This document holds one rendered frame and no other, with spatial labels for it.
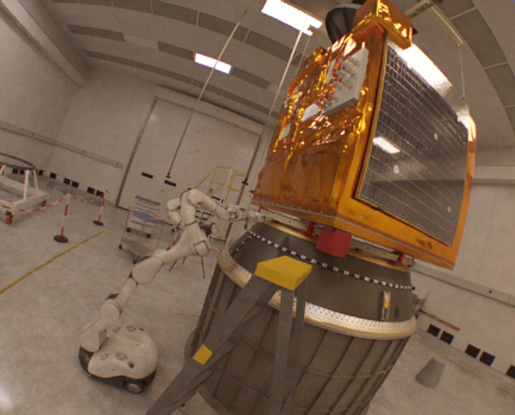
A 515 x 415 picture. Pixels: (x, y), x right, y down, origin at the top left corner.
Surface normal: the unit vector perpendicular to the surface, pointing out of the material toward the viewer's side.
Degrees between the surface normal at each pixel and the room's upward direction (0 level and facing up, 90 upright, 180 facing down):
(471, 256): 90
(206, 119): 90
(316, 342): 90
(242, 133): 90
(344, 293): 62
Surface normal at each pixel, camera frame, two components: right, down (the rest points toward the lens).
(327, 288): -0.10, -0.54
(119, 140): 0.29, 0.08
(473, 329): -0.90, -0.31
